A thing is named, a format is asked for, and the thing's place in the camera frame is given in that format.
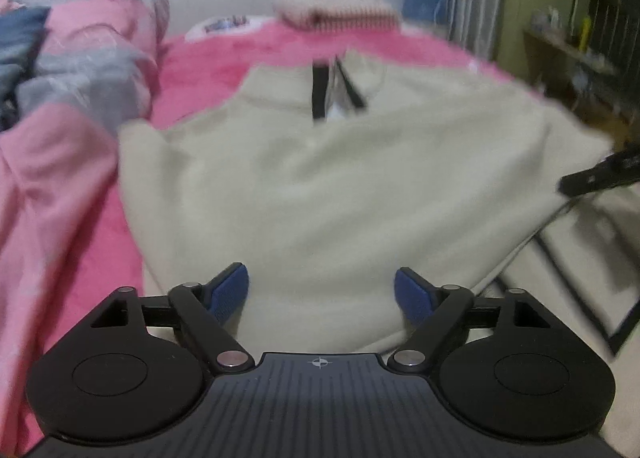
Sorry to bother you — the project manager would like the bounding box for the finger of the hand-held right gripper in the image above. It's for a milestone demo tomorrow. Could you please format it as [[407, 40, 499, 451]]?
[[557, 141, 640, 199]]

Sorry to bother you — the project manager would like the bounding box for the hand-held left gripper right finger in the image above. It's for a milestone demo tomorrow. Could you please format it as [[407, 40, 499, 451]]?
[[387, 267, 551, 374]]

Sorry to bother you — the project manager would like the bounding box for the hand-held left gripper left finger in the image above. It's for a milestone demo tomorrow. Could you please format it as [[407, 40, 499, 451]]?
[[90, 262, 256, 374]]

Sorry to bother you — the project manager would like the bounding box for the beige zip jacket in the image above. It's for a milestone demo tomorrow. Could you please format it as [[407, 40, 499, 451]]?
[[117, 51, 640, 458]]

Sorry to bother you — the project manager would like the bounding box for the wooden side table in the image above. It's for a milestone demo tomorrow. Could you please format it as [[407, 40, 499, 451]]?
[[522, 8, 640, 139]]

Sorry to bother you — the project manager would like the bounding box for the pink floral blanket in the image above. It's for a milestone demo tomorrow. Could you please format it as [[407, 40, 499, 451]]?
[[120, 16, 546, 289]]

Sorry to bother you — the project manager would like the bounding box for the pink grey floral duvet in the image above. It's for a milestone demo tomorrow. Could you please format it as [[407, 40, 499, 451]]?
[[0, 0, 171, 458]]

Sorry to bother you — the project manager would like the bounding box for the pink checked folded towel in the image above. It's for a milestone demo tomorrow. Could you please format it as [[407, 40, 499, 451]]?
[[272, 0, 401, 32]]

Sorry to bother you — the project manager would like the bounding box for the blue denim garment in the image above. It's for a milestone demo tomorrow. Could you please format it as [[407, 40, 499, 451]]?
[[0, 6, 51, 84]]

